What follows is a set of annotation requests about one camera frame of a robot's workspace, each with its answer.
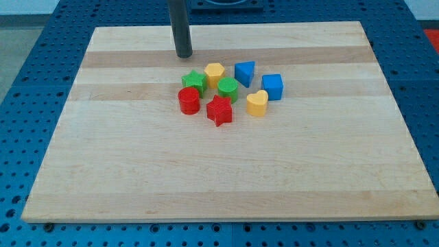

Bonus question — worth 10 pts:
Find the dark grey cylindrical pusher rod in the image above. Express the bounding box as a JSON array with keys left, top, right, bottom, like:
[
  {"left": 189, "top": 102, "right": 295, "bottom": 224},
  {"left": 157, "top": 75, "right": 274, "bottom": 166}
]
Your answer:
[{"left": 167, "top": 0, "right": 193, "bottom": 58}]

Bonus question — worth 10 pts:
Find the green star block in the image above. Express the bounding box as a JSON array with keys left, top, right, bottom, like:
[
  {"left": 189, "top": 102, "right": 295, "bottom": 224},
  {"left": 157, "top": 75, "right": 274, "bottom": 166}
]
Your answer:
[{"left": 181, "top": 70, "right": 207, "bottom": 98}]

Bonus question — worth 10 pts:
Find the red star block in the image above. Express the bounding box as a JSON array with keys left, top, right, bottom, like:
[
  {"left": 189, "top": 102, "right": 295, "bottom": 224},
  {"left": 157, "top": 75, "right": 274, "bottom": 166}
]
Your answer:
[{"left": 206, "top": 95, "right": 233, "bottom": 127}]

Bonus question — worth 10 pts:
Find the yellow hexagon block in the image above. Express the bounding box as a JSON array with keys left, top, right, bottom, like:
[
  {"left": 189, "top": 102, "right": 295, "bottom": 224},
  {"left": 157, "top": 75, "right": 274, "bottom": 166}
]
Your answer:
[{"left": 204, "top": 63, "right": 226, "bottom": 89}]

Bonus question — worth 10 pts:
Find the red cylinder block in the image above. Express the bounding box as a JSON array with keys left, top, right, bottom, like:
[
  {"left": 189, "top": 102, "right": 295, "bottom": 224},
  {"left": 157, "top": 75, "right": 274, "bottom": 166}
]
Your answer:
[{"left": 178, "top": 87, "right": 200, "bottom": 115}]

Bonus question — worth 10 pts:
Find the blue triangle block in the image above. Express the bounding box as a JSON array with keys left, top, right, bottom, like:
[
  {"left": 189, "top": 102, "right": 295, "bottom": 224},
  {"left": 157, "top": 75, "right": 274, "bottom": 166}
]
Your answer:
[{"left": 234, "top": 61, "right": 256, "bottom": 88}]

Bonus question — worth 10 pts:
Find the green cylinder block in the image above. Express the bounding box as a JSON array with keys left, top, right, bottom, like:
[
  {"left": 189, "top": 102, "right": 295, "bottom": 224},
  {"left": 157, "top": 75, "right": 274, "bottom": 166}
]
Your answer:
[{"left": 217, "top": 77, "right": 238, "bottom": 104}]

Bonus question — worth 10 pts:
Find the blue cube block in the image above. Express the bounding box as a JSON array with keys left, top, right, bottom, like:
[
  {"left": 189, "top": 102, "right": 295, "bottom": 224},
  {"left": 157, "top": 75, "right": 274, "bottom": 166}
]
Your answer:
[{"left": 261, "top": 74, "right": 283, "bottom": 101}]

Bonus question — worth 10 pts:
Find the yellow heart block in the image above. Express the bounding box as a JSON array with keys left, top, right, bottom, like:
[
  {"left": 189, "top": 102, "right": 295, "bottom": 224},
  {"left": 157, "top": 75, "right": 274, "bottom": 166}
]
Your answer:
[{"left": 246, "top": 90, "right": 268, "bottom": 117}]

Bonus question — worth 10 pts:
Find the light wooden board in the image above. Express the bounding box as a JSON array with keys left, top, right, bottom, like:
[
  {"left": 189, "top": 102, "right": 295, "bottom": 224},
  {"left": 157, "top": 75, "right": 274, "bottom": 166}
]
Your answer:
[{"left": 21, "top": 21, "right": 438, "bottom": 223}]

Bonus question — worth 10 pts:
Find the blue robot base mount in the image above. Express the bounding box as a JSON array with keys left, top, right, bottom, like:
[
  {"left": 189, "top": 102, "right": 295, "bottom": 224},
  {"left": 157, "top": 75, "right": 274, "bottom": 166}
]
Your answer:
[{"left": 189, "top": 0, "right": 264, "bottom": 12}]

